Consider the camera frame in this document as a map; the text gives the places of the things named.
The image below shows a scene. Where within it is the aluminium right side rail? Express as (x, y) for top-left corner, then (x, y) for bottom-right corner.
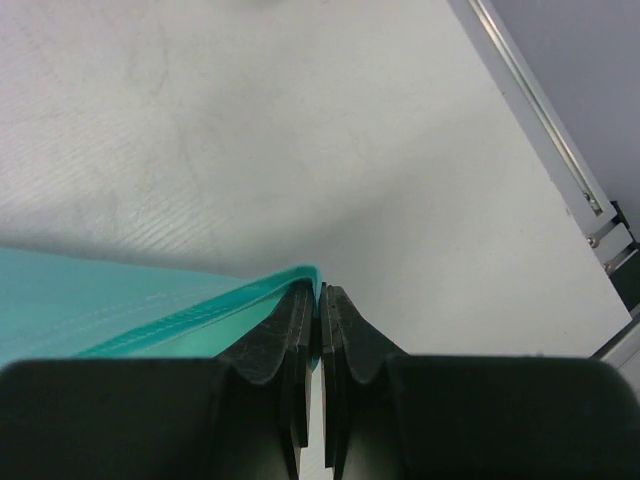
(450, 1), (639, 369)

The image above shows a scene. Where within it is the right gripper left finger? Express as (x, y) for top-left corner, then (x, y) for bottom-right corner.
(1, 282), (315, 479)

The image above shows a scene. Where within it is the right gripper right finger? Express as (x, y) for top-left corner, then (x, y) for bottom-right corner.
(319, 286), (639, 479)

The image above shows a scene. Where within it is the teal t shirt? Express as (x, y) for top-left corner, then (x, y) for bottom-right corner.
(1, 249), (321, 366)

